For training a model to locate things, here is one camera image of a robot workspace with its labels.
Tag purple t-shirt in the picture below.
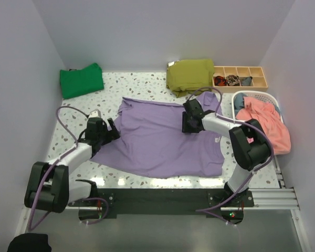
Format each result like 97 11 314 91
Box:
91 97 224 179

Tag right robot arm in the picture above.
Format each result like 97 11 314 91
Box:
182 99 274 206

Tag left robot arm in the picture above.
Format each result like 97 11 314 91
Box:
24 117 120 213

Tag folded olive green t-shirt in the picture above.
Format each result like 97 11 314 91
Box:
166 59 215 98

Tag orange black cloth roll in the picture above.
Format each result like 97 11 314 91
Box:
214 76 227 87

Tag patterned brown cloth roll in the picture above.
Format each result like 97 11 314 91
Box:
226 75 240 87

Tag dark grey cloth roll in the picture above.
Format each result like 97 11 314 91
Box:
239 76 253 87

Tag pink t-shirt in basket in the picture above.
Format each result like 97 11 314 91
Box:
236 96 291 156

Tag wooden compartment box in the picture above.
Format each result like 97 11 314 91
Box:
212 66 268 93

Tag white laundry basket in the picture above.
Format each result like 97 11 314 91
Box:
231 91 286 158

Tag black cloth at corner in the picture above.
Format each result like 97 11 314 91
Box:
7 233 52 252

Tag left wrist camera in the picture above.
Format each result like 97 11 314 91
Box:
88 109 101 119

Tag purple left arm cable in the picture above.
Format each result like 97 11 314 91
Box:
27 106 110 232

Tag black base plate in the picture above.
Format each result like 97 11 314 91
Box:
67 187 254 225

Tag aluminium rail frame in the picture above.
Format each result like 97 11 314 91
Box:
25 154 310 251

